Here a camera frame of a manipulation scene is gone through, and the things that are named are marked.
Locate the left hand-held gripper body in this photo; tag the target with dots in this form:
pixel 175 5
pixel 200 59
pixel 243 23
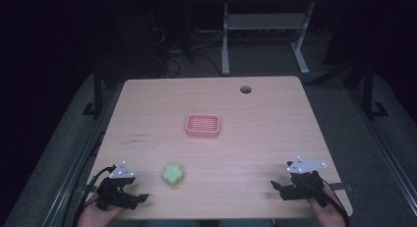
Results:
pixel 113 192

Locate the black metal stand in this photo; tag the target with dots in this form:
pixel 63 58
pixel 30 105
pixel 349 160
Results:
pixel 97 89
pixel 369 89

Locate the pink slotted soap dish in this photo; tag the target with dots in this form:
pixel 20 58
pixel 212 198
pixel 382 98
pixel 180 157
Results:
pixel 202 125

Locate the person's left hand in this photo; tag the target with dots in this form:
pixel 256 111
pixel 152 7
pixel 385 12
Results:
pixel 98 215

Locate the green flower-shaped soap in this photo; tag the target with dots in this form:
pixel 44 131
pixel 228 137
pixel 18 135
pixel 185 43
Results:
pixel 172 175

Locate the person's right hand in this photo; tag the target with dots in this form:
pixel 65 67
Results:
pixel 326 212

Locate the white metal desk frame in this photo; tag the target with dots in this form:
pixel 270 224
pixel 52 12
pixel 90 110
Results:
pixel 262 22

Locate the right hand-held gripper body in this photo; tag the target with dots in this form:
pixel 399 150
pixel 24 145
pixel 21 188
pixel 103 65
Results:
pixel 301 186

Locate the grey metal floor rail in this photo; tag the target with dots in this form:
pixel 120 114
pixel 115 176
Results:
pixel 383 145
pixel 73 174

